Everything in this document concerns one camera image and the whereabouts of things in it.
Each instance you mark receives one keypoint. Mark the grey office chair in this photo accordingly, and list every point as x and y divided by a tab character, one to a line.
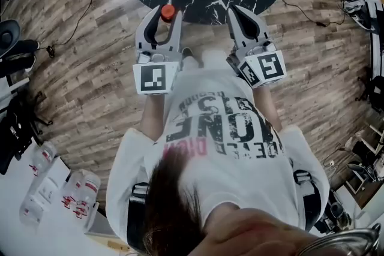
7	37

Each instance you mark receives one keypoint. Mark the pile of red tags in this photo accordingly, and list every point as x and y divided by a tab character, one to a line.
75	207

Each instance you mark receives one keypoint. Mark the person's grey shoe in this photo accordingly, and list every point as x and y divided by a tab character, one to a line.
187	55

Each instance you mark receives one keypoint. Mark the white desk frame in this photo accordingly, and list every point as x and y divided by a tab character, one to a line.
16	84

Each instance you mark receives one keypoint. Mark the black and white device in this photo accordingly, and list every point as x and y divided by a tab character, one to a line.
358	10

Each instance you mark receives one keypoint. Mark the person's left forearm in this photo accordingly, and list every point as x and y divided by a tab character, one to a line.
151	120

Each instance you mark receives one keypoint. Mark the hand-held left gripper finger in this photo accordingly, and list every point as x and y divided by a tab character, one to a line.
176	36
142	33

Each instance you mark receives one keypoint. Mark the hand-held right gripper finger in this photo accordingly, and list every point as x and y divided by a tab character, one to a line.
258	27
234	30

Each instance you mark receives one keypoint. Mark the person's face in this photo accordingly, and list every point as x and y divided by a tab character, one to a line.
255	233

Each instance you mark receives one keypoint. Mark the person's right forearm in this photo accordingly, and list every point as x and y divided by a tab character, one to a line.
267	108

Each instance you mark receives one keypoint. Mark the white printed T-shirt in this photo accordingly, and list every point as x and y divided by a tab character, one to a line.
240	186

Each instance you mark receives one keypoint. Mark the clear plastic bottle red label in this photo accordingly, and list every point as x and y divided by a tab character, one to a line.
31	211
90	189
73	184
45	156

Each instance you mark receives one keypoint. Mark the small orange-red ball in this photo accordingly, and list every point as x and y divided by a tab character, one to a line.
168	12

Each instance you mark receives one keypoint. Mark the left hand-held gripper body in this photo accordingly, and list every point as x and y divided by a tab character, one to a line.
153	78

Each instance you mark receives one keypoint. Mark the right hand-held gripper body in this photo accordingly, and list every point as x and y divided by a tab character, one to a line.
270	66

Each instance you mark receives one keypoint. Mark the silver glasses frame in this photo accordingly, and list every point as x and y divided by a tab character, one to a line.
345	241

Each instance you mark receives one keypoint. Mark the black office chair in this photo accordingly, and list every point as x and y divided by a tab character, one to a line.
375	93
366	165
15	132

